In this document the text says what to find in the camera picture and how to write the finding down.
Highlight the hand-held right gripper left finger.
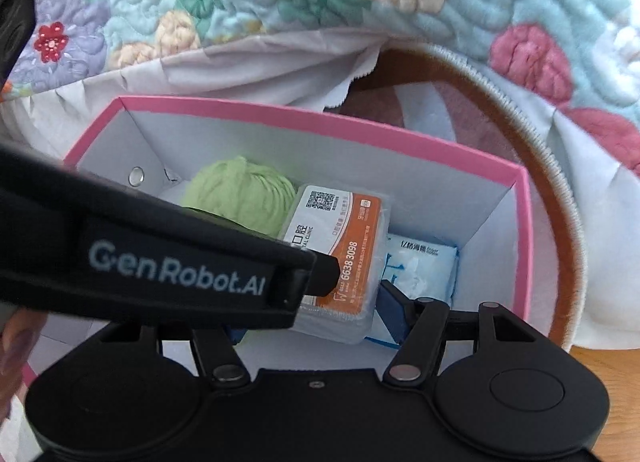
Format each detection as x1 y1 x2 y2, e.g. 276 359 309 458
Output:
100 324 249 388

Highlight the green yarn ball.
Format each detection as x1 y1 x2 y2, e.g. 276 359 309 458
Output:
181 156 298 238

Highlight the pink cardboard box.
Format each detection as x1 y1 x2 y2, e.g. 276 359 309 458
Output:
22 96 533 393

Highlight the checked rug with brown edge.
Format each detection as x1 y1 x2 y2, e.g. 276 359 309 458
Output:
325 47 588 348

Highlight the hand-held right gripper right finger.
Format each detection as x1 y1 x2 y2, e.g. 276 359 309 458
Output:
377 282 541 385

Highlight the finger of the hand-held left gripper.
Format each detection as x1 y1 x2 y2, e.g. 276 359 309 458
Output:
269 252 342 314

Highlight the person's left hand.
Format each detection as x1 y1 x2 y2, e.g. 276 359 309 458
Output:
0 308 46 393

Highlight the blue wet wipes pack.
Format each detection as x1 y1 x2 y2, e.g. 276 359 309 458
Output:
367 232 460 348

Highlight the clear box with orange label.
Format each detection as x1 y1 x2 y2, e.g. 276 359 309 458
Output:
270 184 393 345

